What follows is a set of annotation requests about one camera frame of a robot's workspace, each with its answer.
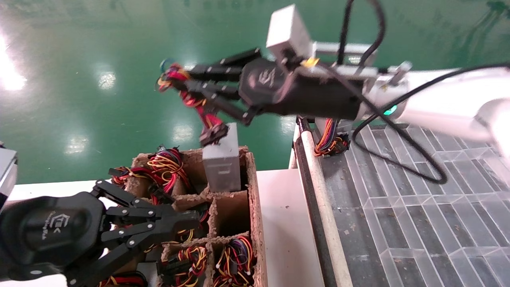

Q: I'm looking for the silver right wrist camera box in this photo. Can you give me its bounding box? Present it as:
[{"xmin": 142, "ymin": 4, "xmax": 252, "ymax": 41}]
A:
[{"xmin": 266, "ymin": 4, "xmax": 313, "ymax": 60}]

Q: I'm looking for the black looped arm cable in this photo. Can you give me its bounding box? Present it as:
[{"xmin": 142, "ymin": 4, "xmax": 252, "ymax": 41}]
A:
[{"xmin": 338, "ymin": 0, "xmax": 386, "ymax": 66}]

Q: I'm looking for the clear acrylic divider tray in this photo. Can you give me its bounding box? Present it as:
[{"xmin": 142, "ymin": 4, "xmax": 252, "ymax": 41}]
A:
[{"xmin": 347, "ymin": 124, "xmax": 510, "ymax": 287}]

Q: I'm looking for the brown cardboard divider box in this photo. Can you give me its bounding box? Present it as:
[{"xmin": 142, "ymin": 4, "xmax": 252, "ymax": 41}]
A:
[{"xmin": 108, "ymin": 145, "xmax": 268, "ymax": 287}]

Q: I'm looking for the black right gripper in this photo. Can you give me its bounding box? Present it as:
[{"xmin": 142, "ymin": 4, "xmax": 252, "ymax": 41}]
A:
[{"xmin": 185, "ymin": 48, "xmax": 365, "ymax": 126}]

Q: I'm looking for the silver power supply with wires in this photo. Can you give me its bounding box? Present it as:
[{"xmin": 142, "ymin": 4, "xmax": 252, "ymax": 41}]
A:
[
  {"xmin": 157, "ymin": 60, "xmax": 241, "ymax": 193},
  {"xmin": 314, "ymin": 118, "xmax": 353, "ymax": 157}
]

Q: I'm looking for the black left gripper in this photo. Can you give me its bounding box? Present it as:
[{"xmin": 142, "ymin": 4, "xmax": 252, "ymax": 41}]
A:
[{"xmin": 0, "ymin": 191, "xmax": 200, "ymax": 287}]

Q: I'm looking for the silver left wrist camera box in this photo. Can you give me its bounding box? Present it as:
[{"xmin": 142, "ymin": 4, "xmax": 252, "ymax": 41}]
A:
[{"xmin": 0, "ymin": 148, "xmax": 18, "ymax": 210}]

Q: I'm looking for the silver camera mount bracket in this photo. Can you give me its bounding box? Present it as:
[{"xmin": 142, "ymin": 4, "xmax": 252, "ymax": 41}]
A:
[{"xmin": 311, "ymin": 41, "xmax": 412, "ymax": 80}]

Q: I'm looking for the long black arm cable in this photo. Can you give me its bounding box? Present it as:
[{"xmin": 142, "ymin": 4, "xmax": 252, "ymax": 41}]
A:
[{"xmin": 307, "ymin": 60, "xmax": 510, "ymax": 185}]

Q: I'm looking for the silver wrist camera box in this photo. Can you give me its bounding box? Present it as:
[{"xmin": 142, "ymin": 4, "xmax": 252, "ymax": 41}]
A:
[
  {"xmin": 266, "ymin": 4, "xmax": 313, "ymax": 60},
  {"xmin": 0, "ymin": 148, "xmax": 18, "ymax": 210}
]

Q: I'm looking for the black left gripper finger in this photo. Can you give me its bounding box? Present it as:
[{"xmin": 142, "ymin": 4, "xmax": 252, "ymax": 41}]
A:
[{"xmin": 92, "ymin": 179, "xmax": 200, "ymax": 228}]

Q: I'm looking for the power supply wire bundle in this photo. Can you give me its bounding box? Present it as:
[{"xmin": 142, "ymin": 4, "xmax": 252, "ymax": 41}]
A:
[
  {"xmin": 143, "ymin": 205, "xmax": 212, "ymax": 254},
  {"xmin": 159, "ymin": 245, "xmax": 208, "ymax": 287},
  {"xmin": 100, "ymin": 272, "xmax": 149, "ymax": 287},
  {"xmin": 108, "ymin": 145, "xmax": 196, "ymax": 204},
  {"xmin": 213, "ymin": 236, "xmax": 255, "ymax": 287}
]

